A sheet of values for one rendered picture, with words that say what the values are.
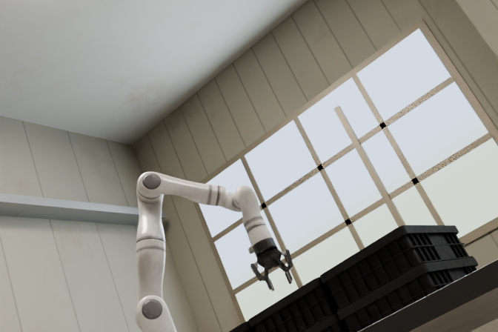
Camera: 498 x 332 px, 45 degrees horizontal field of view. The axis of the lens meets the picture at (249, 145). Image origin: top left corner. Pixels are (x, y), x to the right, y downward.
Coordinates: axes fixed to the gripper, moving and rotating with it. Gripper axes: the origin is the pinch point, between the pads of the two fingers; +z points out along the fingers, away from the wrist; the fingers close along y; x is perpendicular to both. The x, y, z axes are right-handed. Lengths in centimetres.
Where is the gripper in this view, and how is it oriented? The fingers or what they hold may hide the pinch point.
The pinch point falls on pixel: (280, 282)
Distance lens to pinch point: 198.2
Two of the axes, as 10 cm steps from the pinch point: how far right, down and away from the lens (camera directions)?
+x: -0.2, 4.6, 8.9
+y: 9.2, -3.3, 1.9
